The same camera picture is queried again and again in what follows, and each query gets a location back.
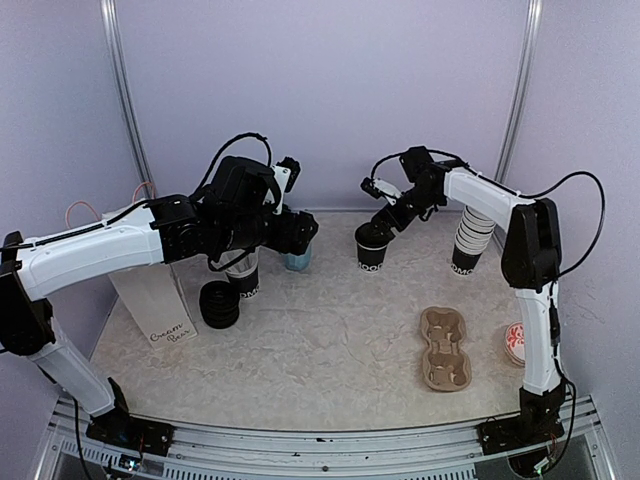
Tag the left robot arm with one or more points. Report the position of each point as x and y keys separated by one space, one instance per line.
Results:
x=240 y=207

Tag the stack of black lids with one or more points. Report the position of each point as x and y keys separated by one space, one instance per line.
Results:
x=219 y=304

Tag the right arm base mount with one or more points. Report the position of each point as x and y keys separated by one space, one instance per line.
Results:
x=520 y=430

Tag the left aluminium post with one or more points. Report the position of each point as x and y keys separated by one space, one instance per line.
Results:
x=109 y=16

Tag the black plastic cup lid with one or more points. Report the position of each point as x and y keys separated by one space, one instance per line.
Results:
x=372 y=236

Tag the light blue ceramic mug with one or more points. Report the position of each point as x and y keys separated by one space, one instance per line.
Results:
x=298 y=263

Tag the right aluminium post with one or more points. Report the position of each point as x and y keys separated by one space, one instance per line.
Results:
x=517 y=108

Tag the black paper coffee cup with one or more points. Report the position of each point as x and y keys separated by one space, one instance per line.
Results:
x=370 y=259

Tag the black cup holding straws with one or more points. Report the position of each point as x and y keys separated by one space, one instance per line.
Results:
x=246 y=282

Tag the aluminium post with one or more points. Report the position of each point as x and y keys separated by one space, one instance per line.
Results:
x=109 y=16
x=517 y=108

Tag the white paper bag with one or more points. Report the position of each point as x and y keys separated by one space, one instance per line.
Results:
x=154 y=297

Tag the brown cardboard cup carrier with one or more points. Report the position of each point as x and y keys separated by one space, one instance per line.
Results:
x=445 y=365

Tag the bundle of white wrapped straws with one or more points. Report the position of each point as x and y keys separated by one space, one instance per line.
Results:
x=238 y=262

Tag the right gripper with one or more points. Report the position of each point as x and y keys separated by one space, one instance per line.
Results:
x=400 y=220

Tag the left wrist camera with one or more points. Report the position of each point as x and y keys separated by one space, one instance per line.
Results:
x=286 y=173

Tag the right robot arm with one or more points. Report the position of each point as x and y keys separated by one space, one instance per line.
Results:
x=530 y=261

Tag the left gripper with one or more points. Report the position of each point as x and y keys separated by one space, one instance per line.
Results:
x=296 y=235

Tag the red patterned white bowl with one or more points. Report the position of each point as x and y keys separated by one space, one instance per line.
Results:
x=514 y=343

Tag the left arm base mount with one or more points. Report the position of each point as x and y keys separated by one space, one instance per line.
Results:
x=118 y=427

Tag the stack of paper cups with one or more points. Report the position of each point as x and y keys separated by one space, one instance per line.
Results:
x=471 y=239

